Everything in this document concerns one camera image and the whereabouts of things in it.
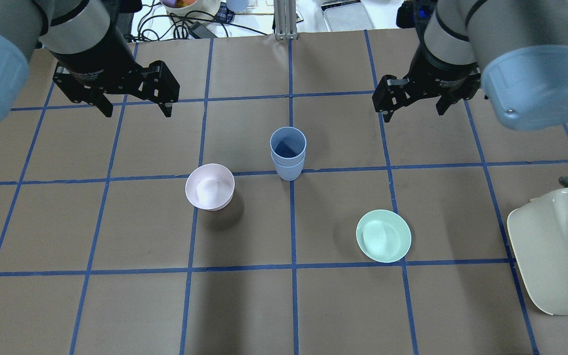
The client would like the kitchen scale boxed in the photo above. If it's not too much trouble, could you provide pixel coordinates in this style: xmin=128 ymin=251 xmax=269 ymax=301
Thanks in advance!
xmin=320 ymin=0 xmax=375 ymax=32

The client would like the blue cup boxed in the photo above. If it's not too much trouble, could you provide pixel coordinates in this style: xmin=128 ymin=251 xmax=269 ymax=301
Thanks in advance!
xmin=270 ymin=126 xmax=307 ymax=167
xmin=271 ymin=155 xmax=306 ymax=181

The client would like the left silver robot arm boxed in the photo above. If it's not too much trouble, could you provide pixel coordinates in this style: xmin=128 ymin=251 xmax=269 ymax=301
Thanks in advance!
xmin=0 ymin=0 xmax=180 ymax=122

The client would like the white toaster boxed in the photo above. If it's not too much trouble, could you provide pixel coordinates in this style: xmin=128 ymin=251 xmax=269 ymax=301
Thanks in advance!
xmin=506 ymin=188 xmax=568 ymax=316

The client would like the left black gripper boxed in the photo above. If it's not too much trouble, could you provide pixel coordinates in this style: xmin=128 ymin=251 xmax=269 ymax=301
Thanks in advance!
xmin=52 ymin=25 xmax=180 ymax=117

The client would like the bowl of foam blocks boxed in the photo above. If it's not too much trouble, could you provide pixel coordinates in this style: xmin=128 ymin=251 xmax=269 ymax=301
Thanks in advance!
xmin=160 ymin=0 xmax=221 ymax=20

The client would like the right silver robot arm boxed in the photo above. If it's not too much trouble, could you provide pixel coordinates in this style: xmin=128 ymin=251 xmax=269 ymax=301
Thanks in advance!
xmin=372 ymin=0 xmax=568 ymax=131

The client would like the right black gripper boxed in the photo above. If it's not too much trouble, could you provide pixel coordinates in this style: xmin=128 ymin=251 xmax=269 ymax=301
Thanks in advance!
xmin=372 ymin=44 xmax=482 ymax=123

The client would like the aluminium frame post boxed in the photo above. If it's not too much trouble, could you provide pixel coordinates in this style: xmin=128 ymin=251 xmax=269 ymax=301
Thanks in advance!
xmin=273 ymin=0 xmax=298 ymax=40

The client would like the pink bowl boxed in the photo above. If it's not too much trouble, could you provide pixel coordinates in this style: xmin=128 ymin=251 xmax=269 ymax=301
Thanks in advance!
xmin=185 ymin=163 xmax=235 ymax=211

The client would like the green bowl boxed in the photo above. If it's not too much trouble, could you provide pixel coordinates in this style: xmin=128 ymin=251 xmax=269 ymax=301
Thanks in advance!
xmin=355 ymin=210 xmax=412 ymax=263

